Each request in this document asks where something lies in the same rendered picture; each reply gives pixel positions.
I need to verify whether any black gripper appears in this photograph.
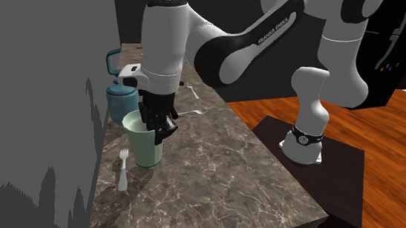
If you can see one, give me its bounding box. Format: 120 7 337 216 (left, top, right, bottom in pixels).
135 89 183 148

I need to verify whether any light green cup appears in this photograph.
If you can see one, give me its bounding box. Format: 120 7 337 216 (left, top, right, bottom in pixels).
118 108 167 171

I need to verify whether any teal kettle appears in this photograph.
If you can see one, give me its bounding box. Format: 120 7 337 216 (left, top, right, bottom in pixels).
100 46 144 128

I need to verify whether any silver spoon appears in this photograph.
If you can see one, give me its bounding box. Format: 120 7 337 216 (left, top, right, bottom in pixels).
177 105 209 120

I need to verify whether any silver fork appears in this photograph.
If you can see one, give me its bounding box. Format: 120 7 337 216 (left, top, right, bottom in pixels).
183 81 201 100

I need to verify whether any dark robot stand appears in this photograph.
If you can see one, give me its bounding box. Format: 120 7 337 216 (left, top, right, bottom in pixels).
244 114 371 228

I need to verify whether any black refrigerator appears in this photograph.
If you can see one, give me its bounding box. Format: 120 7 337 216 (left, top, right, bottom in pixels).
347 0 406 115

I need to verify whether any white fork with thick handle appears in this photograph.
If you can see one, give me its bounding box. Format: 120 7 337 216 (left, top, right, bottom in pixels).
117 148 131 192

